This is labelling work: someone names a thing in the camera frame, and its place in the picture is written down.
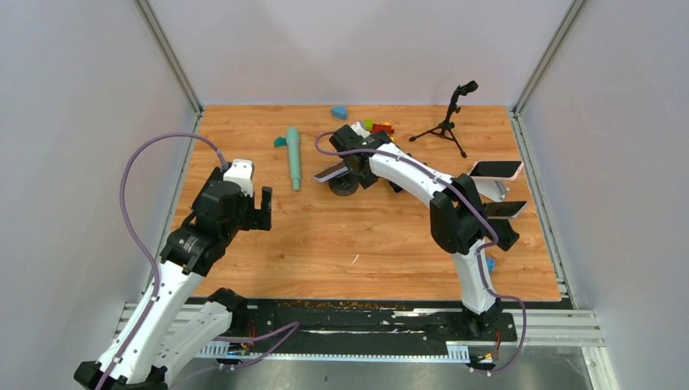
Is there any phone with lavender case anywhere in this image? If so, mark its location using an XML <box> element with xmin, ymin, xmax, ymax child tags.
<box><xmin>314</xmin><ymin>162</ymin><xmax>349</xmax><ymax>183</ymax></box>

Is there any phone with pink-edged black case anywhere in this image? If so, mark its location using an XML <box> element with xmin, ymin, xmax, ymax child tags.
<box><xmin>388</xmin><ymin>180</ymin><xmax>404</xmax><ymax>193</ymax></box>

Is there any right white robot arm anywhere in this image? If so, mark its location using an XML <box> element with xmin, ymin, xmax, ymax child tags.
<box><xmin>326</xmin><ymin>125</ymin><xmax>520</xmax><ymax>340</ymax></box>

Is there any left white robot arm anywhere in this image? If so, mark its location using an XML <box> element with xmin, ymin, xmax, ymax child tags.
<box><xmin>74</xmin><ymin>159</ymin><xmax>272</xmax><ymax>389</ymax></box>

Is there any round black phone stand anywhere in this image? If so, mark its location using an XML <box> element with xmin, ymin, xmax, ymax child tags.
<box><xmin>328</xmin><ymin>173</ymin><xmax>359</xmax><ymax>197</ymax></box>

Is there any black mini tripod stand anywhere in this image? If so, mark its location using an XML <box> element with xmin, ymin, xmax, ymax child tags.
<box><xmin>408</xmin><ymin>80</ymin><xmax>479</xmax><ymax>158</ymax></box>

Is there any phone with pink case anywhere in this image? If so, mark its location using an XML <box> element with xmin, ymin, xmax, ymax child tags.
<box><xmin>469</xmin><ymin>160</ymin><xmax>524</xmax><ymax>181</ymax></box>

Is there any white phone stand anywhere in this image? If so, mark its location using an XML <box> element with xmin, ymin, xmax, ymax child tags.
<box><xmin>474</xmin><ymin>180</ymin><xmax>509</xmax><ymax>202</ymax></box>

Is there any phone with white edge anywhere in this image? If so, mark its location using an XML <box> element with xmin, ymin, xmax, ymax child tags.
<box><xmin>484</xmin><ymin>201</ymin><xmax>528</xmax><ymax>219</ymax></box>

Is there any blue triangular block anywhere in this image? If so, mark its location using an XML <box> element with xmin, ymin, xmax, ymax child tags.
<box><xmin>331</xmin><ymin>106</ymin><xmax>349</xmax><ymax>120</ymax></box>

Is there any colourful toy brick car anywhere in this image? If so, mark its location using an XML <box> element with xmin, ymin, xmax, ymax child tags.
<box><xmin>362</xmin><ymin>119</ymin><xmax>395</xmax><ymax>136</ymax></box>

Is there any teal toy microphone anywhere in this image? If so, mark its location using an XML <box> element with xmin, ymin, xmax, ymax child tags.
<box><xmin>286</xmin><ymin>127</ymin><xmax>301</xmax><ymax>192</ymax></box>

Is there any dark teal small block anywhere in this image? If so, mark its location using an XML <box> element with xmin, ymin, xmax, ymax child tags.
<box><xmin>273</xmin><ymin>136</ymin><xmax>287</xmax><ymax>148</ymax></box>

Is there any blue lego brick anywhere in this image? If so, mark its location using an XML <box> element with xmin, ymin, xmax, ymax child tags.
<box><xmin>486</xmin><ymin>258</ymin><xmax>496</xmax><ymax>273</ymax></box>

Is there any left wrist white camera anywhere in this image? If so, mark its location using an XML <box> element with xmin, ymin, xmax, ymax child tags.
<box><xmin>223</xmin><ymin>158</ymin><xmax>254</xmax><ymax>197</ymax></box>

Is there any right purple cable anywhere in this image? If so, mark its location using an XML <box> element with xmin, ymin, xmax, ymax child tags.
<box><xmin>314</xmin><ymin>132</ymin><xmax>529</xmax><ymax>376</ymax></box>

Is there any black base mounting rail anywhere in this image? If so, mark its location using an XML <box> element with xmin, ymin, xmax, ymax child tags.
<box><xmin>224</xmin><ymin>299</ymin><xmax>605</xmax><ymax>362</ymax></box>

